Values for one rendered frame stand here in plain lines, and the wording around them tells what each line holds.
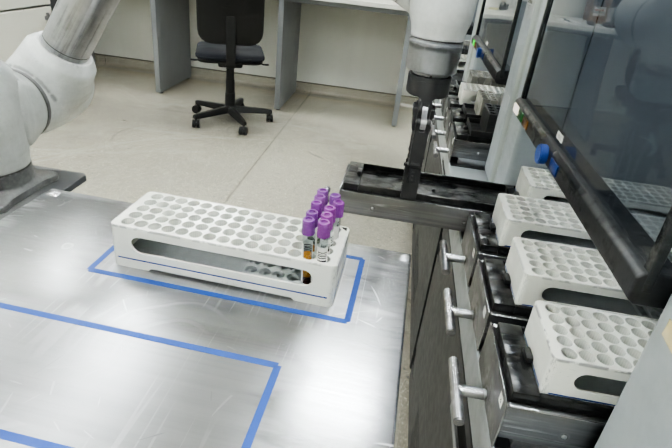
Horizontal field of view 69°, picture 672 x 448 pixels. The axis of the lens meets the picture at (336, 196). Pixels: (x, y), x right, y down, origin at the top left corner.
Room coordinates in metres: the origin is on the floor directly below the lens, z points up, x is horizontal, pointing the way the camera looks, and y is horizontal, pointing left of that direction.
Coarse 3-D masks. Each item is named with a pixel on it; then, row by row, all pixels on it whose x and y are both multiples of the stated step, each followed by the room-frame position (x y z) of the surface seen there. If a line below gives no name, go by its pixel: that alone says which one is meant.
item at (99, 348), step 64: (64, 192) 0.70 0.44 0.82; (0, 256) 0.52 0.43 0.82; (64, 256) 0.53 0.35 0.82; (384, 256) 0.62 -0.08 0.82; (0, 320) 0.41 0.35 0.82; (64, 320) 0.42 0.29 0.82; (128, 320) 0.43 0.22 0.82; (192, 320) 0.44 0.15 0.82; (256, 320) 0.45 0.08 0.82; (320, 320) 0.46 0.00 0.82; (384, 320) 0.48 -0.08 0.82; (0, 384) 0.32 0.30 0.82; (64, 384) 0.33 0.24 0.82; (128, 384) 0.34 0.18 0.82; (192, 384) 0.35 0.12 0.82; (256, 384) 0.36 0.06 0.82; (320, 384) 0.37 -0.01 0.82; (384, 384) 0.38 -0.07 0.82
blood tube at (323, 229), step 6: (318, 222) 0.50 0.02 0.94; (324, 222) 0.50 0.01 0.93; (318, 228) 0.50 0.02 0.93; (324, 228) 0.49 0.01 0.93; (318, 234) 0.50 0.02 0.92; (324, 234) 0.49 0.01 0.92; (318, 240) 0.50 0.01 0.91; (324, 240) 0.50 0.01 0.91; (318, 246) 0.50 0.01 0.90; (324, 246) 0.50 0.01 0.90; (318, 252) 0.50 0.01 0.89; (324, 252) 0.50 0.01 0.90; (318, 258) 0.50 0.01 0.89; (324, 258) 0.50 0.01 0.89
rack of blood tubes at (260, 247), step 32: (128, 224) 0.53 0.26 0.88; (160, 224) 0.54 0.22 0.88; (192, 224) 0.56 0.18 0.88; (224, 224) 0.57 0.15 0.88; (256, 224) 0.57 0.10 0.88; (288, 224) 0.58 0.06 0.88; (128, 256) 0.53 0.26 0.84; (160, 256) 0.52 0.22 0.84; (192, 256) 0.56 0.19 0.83; (224, 256) 0.57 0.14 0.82; (256, 256) 0.50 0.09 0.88; (288, 256) 0.50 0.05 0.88; (256, 288) 0.50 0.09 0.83; (288, 288) 0.50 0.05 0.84; (320, 288) 0.49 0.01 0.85
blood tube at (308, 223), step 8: (304, 224) 0.50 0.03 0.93; (312, 224) 0.50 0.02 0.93; (304, 232) 0.50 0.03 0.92; (312, 232) 0.50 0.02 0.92; (304, 240) 0.50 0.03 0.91; (312, 240) 0.50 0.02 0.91; (304, 248) 0.50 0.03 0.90; (312, 248) 0.50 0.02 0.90; (304, 256) 0.50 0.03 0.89; (304, 272) 0.50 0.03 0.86; (304, 280) 0.50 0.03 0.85
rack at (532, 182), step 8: (528, 168) 0.93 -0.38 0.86; (536, 168) 0.93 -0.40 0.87; (520, 176) 0.92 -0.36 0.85; (528, 176) 0.89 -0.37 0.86; (536, 176) 0.90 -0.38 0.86; (544, 176) 0.90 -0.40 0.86; (552, 176) 0.91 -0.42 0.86; (520, 184) 0.91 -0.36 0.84; (528, 184) 0.86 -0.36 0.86; (536, 184) 0.85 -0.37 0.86; (544, 184) 0.86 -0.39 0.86; (552, 184) 0.86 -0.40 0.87; (520, 192) 0.89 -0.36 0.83; (528, 192) 0.85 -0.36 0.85; (536, 192) 0.84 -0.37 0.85; (544, 192) 0.84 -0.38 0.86; (552, 192) 0.84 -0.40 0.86; (560, 192) 0.84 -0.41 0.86; (552, 200) 0.91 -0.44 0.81; (560, 200) 0.92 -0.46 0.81
